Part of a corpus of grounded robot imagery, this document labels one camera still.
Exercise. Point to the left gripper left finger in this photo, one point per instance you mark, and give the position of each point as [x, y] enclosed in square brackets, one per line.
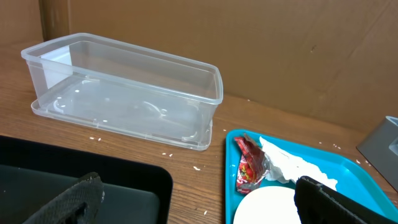
[78, 204]

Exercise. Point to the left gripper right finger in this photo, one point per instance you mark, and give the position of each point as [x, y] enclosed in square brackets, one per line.
[318, 204]

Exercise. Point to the white tissue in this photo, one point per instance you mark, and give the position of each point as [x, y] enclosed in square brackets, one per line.
[285, 167]

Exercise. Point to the red snack wrapper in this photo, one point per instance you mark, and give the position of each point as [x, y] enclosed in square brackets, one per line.
[253, 166]

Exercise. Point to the grey dishwasher rack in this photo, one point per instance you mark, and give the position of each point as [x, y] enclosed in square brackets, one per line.
[380, 149]

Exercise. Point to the teal serving tray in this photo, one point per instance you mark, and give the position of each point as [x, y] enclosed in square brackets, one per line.
[353, 181]

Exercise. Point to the large white plate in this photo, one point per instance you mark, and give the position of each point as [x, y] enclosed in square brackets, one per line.
[268, 205]

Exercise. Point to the black plastic tray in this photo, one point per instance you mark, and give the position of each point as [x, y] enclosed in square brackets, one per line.
[33, 173]

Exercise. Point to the clear plastic bin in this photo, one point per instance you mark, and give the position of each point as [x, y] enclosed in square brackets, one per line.
[123, 88]

